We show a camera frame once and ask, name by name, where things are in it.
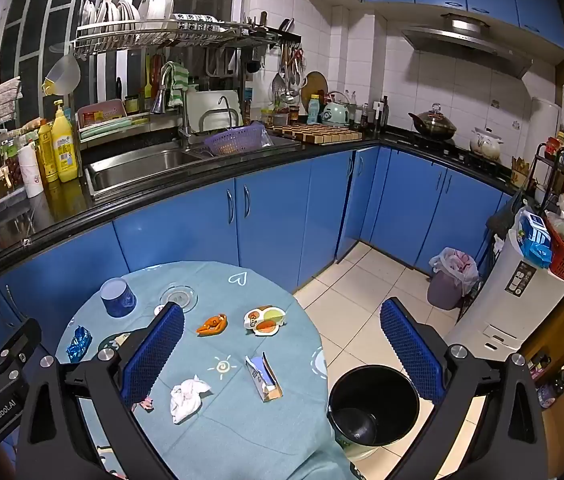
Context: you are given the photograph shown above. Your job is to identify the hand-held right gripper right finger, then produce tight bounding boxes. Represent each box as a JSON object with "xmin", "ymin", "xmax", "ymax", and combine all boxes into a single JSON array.
[{"xmin": 379, "ymin": 296, "xmax": 545, "ymax": 480}]

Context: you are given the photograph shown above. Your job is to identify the teal printed tablecloth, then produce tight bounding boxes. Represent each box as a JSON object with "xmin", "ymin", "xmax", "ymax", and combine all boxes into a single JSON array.
[{"xmin": 54, "ymin": 260, "xmax": 358, "ymax": 480}]

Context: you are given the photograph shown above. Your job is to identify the blue foil wrapper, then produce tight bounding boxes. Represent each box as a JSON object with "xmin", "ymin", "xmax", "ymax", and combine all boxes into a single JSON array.
[{"xmin": 65, "ymin": 326, "xmax": 94, "ymax": 362}]

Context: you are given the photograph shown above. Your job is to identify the white paper cup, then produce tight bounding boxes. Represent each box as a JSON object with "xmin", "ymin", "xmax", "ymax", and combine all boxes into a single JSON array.
[{"xmin": 17, "ymin": 142, "xmax": 45, "ymax": 198}]

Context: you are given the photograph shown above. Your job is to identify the dark hanging bag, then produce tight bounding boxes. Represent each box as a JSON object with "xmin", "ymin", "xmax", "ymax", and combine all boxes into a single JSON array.
[{"xmin": 491, "ymin": 200, "xmax": 528, "ymax": 241}]

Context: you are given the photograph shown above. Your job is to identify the white tissue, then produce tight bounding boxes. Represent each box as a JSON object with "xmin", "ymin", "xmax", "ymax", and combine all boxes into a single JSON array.
[{"xmin": 169, "ymin": 375, "xmax": 212, "ymax": 425}]

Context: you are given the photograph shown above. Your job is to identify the small yellow bottle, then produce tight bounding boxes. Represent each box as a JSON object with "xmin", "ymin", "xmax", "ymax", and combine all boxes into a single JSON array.
[{"xmin": 37, "ymin": 120, "xmax": 59, "ymax": 183}]

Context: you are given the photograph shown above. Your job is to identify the white cutting board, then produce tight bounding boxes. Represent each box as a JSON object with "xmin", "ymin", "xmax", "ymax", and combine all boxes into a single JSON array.
[{"xmin": 184, "ymin": 89, "xmax": 243, "ymax": 133}]

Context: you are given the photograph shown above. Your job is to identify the small torn paper carton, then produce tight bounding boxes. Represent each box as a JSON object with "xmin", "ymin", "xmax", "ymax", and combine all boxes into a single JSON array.
[{"xmin": 244, "ymin": 352, "xmax": 284, "ymax": 403}]

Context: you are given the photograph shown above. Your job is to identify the white snack wrapper orange print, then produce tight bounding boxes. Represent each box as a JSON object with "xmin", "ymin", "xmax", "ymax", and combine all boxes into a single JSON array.
[{"xmin": 243, "ymin": 305, "xmax": 288, "ymax": 337}]

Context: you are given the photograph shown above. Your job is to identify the white ceramic pot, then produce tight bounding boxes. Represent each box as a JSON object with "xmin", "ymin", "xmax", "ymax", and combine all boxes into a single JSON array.
[{"xmin": 469, "ymin": 127, "xmax": 505, "ymax": 161}]

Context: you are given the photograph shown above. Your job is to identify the steel range hood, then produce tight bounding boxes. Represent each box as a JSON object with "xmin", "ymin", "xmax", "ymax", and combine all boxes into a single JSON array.
[{"xmin": 401, "ymin": 12, "xmax": 534, "ymax": 80}]

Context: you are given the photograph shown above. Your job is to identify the green striped towel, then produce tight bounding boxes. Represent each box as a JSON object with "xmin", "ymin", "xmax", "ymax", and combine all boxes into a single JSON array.
[{"xmin": 167, "ymin": 61, "xmax": 190, "ymax": 107}]

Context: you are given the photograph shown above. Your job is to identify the white storage cabinet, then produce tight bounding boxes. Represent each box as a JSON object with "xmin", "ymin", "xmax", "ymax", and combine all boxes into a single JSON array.
[{"xmin": 444, "ymin": 227, "xmax": 564, "ymax": 361}]

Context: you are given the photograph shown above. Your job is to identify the mint green kettle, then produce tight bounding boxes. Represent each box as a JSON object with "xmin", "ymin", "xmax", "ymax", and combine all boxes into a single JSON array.
[{"xmin": 321, "ymin": 92, "xmax": 353, "ymax": 128}]

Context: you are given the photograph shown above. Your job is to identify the mint bottle yellow cap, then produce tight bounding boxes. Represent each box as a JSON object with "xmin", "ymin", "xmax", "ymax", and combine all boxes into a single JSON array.
[{"xmin": 306, "ymin": 94, "xmax": 324, "ymax": 125}]

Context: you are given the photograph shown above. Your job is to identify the metal dish rack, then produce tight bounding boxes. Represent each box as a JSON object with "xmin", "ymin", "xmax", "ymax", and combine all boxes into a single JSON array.
[{"xmin": 73, "ymin": 12, "xmax": 303, "ymax": 68}]

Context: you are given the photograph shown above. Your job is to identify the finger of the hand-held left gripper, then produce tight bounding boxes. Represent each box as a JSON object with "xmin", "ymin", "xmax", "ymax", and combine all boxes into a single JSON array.
[{"xmin": 0, "ymin": 317, "xmax": 43, "ymax": 396}]

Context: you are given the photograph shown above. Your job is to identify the black gas stove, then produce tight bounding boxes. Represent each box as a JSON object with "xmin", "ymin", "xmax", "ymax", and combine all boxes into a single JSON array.
[{"xmin": 402, "ymin": 132, "xmax": 513, "ymax": 178}]

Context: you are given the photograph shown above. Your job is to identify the round wooden board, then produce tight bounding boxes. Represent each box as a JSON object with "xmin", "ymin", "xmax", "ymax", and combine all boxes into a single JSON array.
[{"xmin": 301, "ymin": 71, "xmax": 330, "ymax": 106}]

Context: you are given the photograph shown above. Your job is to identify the wok with glass lid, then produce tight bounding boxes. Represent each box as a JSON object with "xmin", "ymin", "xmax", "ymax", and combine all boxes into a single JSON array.
[{"xmin": 408, "ymin": 103, "xmax": 458, "ymax": 142}]

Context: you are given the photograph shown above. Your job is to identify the white plastic hanging bowl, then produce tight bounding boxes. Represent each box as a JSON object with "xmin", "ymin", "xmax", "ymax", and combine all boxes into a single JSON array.
[{"xmin": 42, "ymin": 52, "xmax": 82, "ymax": 97}]

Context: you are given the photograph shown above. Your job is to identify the orange peel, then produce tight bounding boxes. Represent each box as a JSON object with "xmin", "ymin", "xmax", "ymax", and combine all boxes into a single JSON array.
[{"xmin": 196, "ymin": 312, "xmax": 229, "ymax": 337}]

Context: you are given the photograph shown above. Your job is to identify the black metal shelf rack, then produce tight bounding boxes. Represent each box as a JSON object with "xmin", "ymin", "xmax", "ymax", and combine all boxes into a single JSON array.
[{"xmin": 524, "ymin": 142, "xmax": 564, "ymax": 211}]

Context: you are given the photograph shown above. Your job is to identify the large yellow detergent bottle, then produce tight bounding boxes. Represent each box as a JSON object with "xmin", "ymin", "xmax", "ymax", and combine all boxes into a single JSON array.
[{"xmin": 51, "ymin": 100, "xmax": 80, "ymax": 183}]

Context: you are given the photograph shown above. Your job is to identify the stainless steel sink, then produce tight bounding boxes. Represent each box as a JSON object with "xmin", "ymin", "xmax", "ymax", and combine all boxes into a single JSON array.
[{"xmin": 82, "ymin": 132, "xmax": 303, "ymax": 196}]

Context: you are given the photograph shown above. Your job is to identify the blue plastic package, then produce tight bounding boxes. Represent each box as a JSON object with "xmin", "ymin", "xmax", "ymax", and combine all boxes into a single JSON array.
[{"xmin": 516, "ymin": 210, "xmax": 554, "ymax": 268}]

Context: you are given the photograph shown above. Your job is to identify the wooden block trivet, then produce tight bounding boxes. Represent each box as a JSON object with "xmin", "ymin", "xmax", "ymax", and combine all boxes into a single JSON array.
[{"xmin": 267, "ymin": 122, "xmax": 363, "ymax": 146}]

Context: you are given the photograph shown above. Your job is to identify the clear round plastic lid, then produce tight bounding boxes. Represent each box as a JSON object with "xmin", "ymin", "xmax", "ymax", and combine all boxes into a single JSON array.
[{"xmin": 159, "ymin": 284, "xmax": 199, "ymax": 313}]

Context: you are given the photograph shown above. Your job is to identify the metal kitchen faucet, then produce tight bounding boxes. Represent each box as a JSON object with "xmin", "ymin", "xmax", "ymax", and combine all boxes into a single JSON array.
[{"xmin": 151, "ymin": 62, "xmax": 193, "ymax": 143}]

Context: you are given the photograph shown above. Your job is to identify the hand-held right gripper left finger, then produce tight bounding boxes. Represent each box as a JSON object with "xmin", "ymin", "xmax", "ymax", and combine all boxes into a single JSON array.
[{"xmin": 14, "ymin": 301, "xmax": 186, "ymax": 480}]

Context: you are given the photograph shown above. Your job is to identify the purple plastic basket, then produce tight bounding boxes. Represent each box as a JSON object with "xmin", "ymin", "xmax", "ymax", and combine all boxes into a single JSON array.
[{"xmin": 203, "ymin": 125, "xmax": 268, "ymax": 157}]

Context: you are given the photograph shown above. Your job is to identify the pink plastic tray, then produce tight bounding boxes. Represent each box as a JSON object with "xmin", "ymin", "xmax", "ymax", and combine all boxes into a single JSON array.
[{"xmin": 77, "ymin": 99, "xmax": 129, "ymax": 133}]

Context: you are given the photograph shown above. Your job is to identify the blue round tin can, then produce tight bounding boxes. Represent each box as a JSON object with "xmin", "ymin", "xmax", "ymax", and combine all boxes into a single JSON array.
[{"xmin": 99, "ymin": 277, "xmax": 138, "ymax": 318}]

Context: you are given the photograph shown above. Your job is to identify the black trash bin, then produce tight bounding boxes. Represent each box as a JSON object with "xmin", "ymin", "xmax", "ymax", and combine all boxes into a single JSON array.
[{"xmin": 327, "ymin": 365, "xmax": 420, "ymax": 461}]

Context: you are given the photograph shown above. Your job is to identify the hanging kitchen utensils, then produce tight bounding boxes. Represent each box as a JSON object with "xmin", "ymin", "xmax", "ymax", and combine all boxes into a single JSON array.
[{"xmin": 269, "ymin": 45, "xmax": 308, "ymax": 106}]

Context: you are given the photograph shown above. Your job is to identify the row of white plates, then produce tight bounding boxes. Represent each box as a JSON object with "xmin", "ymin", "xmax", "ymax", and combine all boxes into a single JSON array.
[{"xmin": 79, "ymin": 0, "xmax": 175, "ymax": 26}]

